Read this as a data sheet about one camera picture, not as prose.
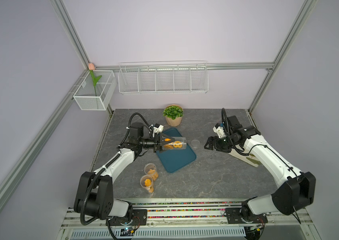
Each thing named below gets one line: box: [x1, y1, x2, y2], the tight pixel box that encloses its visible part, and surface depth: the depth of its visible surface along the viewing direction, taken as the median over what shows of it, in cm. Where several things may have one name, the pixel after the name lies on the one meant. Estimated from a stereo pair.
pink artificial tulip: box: [88, 62, 102, 97], surface depth 92 cm
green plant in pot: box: [163, 104, 184, 127], surface depth 101 cm
